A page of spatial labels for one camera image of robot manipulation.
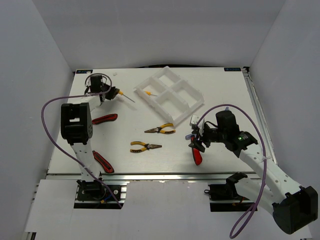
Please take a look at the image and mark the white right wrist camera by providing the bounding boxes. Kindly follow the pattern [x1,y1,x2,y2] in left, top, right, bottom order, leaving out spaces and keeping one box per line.
[189,114,205,131]

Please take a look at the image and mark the yellow pliers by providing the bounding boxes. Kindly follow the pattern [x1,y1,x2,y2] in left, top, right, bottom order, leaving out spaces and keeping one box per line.
[144,123,176,135]
[130,141,162,153]

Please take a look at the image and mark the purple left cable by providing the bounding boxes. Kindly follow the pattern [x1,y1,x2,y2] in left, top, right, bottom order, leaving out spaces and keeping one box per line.
[40,72,123,209]

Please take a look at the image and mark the yellow screwdriver short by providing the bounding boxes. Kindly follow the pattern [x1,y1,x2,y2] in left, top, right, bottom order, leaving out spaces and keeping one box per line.
[144,91,158,97]

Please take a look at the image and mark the blue screwdriver horizontal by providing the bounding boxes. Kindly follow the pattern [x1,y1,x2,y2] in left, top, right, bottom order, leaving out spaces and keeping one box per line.
[185,134,195,140]

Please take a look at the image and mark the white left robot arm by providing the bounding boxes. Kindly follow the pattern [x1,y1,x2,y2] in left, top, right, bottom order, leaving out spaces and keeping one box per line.
[60,73,120,182]

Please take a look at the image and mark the blue label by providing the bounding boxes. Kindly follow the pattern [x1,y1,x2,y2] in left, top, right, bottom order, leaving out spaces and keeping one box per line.
[223,67,242,72]
[75,69,93,74]

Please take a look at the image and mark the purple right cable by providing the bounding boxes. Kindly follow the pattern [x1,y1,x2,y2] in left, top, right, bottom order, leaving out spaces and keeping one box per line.
[199,104,270,239]

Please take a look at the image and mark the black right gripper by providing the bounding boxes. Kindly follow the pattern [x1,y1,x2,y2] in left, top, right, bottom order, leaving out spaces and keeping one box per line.
[188,124,227,153]

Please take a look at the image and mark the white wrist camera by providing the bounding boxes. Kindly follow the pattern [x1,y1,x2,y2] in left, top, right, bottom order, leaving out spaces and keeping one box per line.
[189,114,205,131]
[84,85,91,95]

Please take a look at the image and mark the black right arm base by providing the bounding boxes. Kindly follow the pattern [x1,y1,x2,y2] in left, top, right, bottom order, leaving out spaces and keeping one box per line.
[203,172,254,213]

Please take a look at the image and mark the blue label left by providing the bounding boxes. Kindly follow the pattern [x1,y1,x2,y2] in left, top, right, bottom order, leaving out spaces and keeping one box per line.
[75,69,93,74]

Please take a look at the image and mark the aluminium rail front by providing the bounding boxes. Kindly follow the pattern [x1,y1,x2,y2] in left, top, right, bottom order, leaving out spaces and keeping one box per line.
[46,172,260,181]

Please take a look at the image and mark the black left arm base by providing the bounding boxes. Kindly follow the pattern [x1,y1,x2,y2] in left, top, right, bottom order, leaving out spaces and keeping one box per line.
[73,180,128,210]

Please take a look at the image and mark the yellow pliers upper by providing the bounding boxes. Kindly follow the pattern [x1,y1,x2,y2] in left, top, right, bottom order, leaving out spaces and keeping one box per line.
[144,123,176,135]

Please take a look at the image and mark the blue label right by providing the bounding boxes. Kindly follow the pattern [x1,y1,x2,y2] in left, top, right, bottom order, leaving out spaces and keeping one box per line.
[223,67,242,72]

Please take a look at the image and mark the yellow screwdriver long shaft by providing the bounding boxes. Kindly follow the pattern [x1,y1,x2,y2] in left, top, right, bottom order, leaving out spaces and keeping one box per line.
[118,91,135,103]

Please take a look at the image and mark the yellow pliers lower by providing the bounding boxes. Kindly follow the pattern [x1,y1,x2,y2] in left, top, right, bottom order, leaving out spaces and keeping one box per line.
[130,141,162,153]

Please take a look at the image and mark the purple cable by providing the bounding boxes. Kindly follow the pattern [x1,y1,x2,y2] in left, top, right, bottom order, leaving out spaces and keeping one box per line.
[199,104,270,239]
[40,72,123,209]

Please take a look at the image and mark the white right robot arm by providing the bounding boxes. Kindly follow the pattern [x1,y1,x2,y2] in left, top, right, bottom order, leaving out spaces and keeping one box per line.
[189,110,318,235]

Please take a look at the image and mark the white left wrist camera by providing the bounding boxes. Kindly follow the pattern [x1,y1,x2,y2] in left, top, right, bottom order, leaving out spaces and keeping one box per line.
[84,85,91,95]

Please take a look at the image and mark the white compartment organizer tray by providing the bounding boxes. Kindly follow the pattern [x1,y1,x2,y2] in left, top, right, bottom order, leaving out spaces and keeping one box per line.
[134,66,205,127]

